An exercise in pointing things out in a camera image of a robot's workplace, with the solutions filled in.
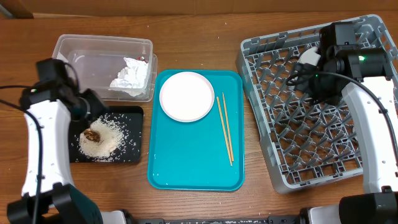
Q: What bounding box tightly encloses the brown food scrap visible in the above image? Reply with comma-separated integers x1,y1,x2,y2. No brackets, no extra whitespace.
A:
83,129,101,142

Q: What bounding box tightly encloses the white paper cup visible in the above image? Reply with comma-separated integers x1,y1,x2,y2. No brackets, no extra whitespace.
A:
298,47,321,66

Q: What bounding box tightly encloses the white napkin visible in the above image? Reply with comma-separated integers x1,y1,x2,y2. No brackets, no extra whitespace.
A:
109,57,149,97

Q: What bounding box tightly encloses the red silver foil wrapper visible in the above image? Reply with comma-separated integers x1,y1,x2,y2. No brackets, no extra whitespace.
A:
137,57,147,63

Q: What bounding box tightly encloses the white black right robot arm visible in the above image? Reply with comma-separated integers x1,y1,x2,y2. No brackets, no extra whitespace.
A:
287,47,397,223

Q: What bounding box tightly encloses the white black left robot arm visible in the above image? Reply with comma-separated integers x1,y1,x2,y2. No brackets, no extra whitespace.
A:
7,81,125,223

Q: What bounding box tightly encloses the black plastic tray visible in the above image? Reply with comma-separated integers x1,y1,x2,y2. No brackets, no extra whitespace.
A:
68,106,144,163

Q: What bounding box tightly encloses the spilled rice pile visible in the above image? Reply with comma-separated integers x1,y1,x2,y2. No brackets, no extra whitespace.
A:
79,119,124,159

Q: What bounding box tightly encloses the clear plastic bin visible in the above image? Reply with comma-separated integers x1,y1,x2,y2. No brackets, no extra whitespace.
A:
52,34,157,102

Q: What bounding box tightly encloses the grey plastic dish rack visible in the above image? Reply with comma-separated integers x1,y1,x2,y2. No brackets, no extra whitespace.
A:
236,15,397,194

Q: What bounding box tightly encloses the white round plate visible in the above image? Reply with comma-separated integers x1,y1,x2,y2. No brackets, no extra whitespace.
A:
159,72,215,123

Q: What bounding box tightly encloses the teal plastic tray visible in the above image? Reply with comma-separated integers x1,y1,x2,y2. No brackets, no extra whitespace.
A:
147,70,245,191

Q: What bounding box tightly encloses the left wooden chopstick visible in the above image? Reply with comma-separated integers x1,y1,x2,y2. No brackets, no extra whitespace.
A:
216,96,233,167

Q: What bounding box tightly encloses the black rail at table edge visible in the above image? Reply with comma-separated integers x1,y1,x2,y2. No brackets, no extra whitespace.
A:
136,215,307,224

